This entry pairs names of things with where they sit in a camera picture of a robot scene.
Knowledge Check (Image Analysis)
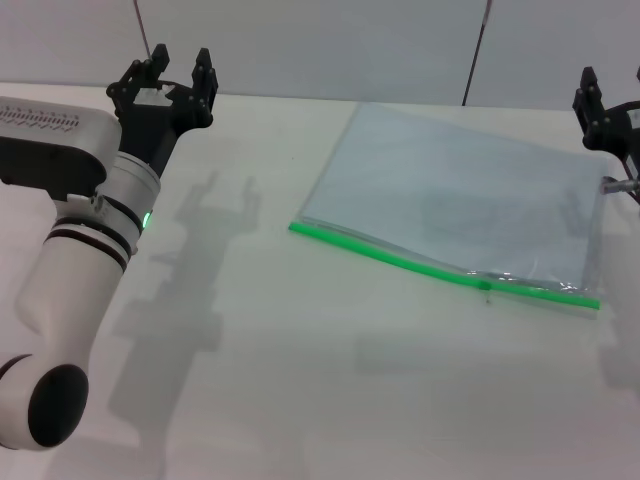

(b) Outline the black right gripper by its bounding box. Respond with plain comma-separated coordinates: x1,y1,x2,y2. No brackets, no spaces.
571,65,640,182

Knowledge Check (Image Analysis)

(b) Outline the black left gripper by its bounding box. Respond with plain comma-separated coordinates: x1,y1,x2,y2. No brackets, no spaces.
105,43,220,178

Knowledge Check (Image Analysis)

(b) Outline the clear green-zipper document bag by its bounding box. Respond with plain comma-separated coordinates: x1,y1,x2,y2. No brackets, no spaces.
288,102,614,319

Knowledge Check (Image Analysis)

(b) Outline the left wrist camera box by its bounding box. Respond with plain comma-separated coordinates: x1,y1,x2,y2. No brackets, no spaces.
0,95,123,202

